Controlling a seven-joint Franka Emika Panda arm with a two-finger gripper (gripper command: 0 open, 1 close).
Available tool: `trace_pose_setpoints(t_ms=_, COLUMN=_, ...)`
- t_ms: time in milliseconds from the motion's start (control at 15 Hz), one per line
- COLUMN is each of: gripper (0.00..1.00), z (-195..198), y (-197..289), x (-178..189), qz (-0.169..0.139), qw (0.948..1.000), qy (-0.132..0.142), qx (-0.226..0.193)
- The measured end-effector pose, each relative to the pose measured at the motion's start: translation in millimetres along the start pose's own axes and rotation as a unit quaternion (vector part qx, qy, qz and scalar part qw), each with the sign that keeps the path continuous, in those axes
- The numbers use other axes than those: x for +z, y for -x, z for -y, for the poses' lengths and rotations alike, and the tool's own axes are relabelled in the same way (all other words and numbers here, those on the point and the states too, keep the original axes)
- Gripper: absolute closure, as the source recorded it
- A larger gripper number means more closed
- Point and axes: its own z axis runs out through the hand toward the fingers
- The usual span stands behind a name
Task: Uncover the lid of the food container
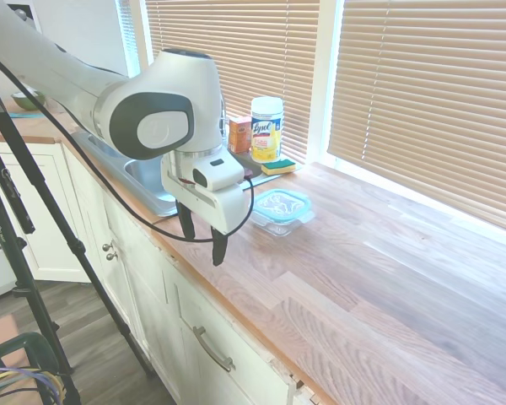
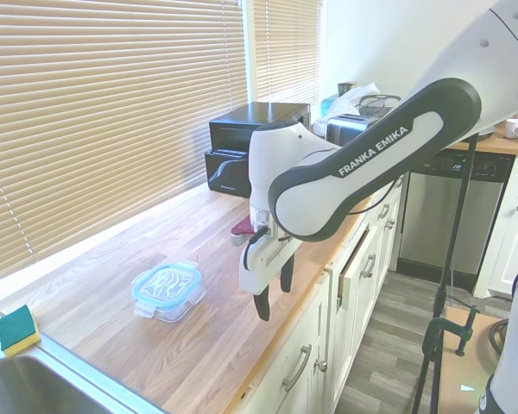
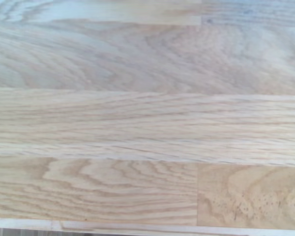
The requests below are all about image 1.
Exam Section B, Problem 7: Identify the narrow white window blind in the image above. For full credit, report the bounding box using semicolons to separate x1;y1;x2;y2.
117;0;141;58

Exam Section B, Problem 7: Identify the metal bar cabinet handle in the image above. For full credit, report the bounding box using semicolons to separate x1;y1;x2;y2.
191;325;236;374

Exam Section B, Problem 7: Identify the orange cardboard box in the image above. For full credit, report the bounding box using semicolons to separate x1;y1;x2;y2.
229;116;254;154

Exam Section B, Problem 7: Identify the yellow green sponge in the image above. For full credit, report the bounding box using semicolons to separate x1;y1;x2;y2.
260;158;297;177

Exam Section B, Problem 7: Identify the Lysol wipes canister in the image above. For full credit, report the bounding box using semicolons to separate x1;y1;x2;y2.
250;95;286;165

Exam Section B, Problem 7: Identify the wide tan window blind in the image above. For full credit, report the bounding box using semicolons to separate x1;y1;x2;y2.
326;0;506;237

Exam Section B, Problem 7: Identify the stainless steel sink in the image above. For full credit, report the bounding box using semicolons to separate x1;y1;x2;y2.
70;129;276;219

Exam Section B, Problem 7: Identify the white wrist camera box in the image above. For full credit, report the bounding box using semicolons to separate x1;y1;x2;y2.
191;154;245;192

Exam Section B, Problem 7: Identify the medium tan window blind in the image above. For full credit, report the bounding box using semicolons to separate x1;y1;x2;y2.
145;0;321;154

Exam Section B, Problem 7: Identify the purple cable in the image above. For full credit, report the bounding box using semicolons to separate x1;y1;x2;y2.
0;366;63;405

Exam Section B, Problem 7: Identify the black camera tripod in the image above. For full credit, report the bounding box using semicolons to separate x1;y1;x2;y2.
0;78;155;405

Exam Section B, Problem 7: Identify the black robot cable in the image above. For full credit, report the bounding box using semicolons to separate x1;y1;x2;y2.
0;46;256;244

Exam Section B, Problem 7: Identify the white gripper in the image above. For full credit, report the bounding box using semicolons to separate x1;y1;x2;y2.
160;151;247;267

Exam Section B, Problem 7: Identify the yellow cable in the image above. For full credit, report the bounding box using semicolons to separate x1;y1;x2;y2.
0;370;64;402

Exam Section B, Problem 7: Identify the clear glass food container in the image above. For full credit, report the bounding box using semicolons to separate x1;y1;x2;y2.
255;213;312;238

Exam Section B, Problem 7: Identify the green bowl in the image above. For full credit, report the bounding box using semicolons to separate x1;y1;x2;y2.
11;89;47;109

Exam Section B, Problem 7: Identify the white kitchen base cabinet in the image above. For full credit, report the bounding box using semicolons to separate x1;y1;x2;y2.
0;141;336;405

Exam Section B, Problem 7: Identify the clear container with teal lid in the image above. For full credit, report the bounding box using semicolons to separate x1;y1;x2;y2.
251;188;316;227

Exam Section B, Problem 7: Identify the green metal clamp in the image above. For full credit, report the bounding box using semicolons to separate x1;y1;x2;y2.
0;332;58;381

